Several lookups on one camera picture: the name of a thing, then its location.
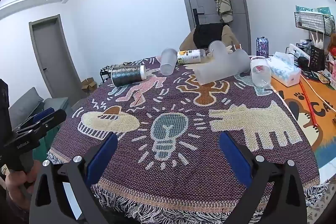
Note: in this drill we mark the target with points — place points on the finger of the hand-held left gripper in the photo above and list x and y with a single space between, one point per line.
56 117
43 113

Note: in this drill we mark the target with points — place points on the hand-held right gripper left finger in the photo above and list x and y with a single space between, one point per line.
102 158

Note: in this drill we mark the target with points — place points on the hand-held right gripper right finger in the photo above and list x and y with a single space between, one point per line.
233 158

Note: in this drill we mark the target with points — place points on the person's left forearm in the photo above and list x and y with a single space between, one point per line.
17 211

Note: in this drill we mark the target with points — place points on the clear glass cup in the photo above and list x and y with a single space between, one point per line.
260 73

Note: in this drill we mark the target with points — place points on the large frosted plastic cup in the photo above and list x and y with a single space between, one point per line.
220 69

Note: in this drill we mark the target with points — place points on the small frosted plastic cup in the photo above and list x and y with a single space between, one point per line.
168 62

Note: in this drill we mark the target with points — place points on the person's left hand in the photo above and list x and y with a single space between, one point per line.
15 184

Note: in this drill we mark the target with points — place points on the grey sofa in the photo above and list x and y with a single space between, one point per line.
26 103

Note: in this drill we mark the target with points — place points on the teal cloth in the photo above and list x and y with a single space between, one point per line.
44 145

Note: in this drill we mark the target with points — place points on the cardboard box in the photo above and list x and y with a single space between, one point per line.
88 85

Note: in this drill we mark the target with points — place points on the plain grey door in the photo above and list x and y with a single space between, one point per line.
52 56

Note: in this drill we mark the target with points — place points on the black floor rack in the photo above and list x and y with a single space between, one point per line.
105 74

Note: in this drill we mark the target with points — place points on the printed woven blanket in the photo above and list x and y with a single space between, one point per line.
183 98

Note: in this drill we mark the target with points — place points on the dark canister with white lid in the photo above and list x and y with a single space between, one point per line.
126 75

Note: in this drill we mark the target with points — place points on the orange cat print mat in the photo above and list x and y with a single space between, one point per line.
309 113

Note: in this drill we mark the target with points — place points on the red stick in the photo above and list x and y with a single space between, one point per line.
309 104

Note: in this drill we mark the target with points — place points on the white tissue pack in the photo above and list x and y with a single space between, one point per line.
284 70

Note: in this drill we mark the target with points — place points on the yellow label bottle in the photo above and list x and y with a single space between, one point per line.
191 56

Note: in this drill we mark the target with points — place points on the purple drink can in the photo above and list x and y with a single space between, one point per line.
262 47

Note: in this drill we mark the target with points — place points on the beige chair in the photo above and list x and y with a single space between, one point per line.
187 43

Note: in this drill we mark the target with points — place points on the white power strip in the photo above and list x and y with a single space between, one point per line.
295 49

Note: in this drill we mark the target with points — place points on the black garment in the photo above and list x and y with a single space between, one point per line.
207 35

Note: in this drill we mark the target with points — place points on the white plastic cutlery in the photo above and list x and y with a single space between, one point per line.
317 40

